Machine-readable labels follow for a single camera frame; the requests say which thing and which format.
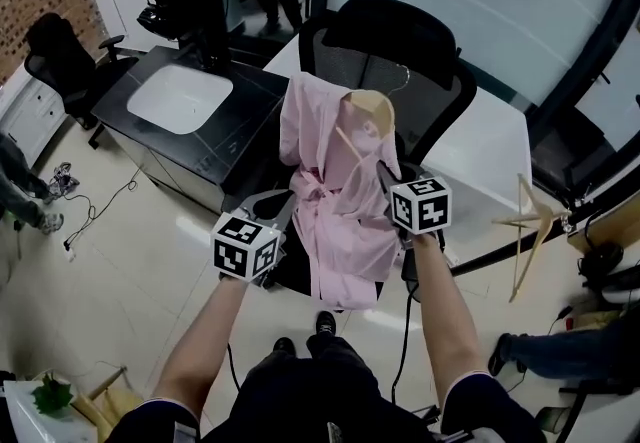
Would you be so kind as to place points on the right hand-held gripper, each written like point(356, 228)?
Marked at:
point(420, 206)

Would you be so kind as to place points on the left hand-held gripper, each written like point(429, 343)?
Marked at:
point(240, 246)

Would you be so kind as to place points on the pink robe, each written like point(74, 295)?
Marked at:
point(340, 231)

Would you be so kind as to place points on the person's left forearm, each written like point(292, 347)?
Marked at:
point(205, 346)

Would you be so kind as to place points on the person's right forearm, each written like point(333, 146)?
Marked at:
point(445, 311)

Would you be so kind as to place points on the black sink cabinet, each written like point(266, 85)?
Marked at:
point(240, 96)

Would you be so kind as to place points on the bare wooden clothes hanger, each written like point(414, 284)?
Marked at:
point(545, 226)

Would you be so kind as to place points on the person's right black shoe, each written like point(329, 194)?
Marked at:
point(326, 322)

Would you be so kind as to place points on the person's black shoe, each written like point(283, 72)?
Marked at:
point(284, 346)
point(326, 322)

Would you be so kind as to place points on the white sink basin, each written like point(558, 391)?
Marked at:
point(180, 98)

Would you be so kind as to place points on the person's left black shoe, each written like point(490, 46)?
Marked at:
point(284, 346)

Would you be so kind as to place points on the black mesh office chair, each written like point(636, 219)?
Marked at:
point(400, 31)

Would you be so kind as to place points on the black floor backpack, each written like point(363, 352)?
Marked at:
point(600, 263)

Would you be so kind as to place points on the person's black trousers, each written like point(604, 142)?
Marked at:
point(310, 396)

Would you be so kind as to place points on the white power strip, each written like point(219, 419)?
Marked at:
point(70, 251)

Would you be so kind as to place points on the person's dark shirt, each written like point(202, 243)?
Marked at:
point(490, 411)

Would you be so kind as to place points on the pile of wooden hangers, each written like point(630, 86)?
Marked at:
point(112, 406)

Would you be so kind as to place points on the white drawer cabinet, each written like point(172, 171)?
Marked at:
point(30, 116)

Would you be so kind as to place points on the green leaf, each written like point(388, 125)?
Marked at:
point(52, 396)

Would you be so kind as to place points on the white box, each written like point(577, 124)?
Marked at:
point(25, 423)

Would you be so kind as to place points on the black table frame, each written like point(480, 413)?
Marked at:
point(600, 411)

